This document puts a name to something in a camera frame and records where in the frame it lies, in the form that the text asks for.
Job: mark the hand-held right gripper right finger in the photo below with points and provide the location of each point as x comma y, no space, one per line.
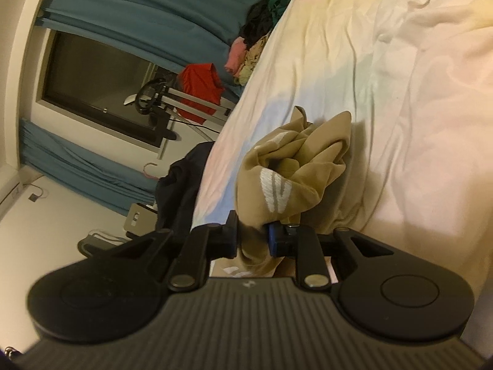
272,241

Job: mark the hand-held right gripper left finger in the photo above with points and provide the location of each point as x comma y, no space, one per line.
231,239

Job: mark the tan t-shirt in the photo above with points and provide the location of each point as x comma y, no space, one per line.
308,169

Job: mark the black clothes pile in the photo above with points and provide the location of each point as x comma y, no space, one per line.
258,19

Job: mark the dark navy garment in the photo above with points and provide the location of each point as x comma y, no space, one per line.
181,189

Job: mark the silver tripod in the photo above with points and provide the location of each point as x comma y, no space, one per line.
181,98

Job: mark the red shirt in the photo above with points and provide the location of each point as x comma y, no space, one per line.
202,88

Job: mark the narrow blue curtain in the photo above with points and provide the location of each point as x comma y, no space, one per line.
84,162

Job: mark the pale yellow garment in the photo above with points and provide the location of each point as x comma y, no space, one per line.
252,59

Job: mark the pink garment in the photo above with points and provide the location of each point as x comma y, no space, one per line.
235,56

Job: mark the white bedsheet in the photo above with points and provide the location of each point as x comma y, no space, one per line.
404,104

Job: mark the dark window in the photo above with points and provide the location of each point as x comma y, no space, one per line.
96,77

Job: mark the white air conditioner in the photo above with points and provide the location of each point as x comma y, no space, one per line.
13,189

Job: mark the wide blue curtain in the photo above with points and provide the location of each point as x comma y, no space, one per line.
154,11

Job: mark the grey wall outlet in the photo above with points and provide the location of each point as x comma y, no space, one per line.
34,197

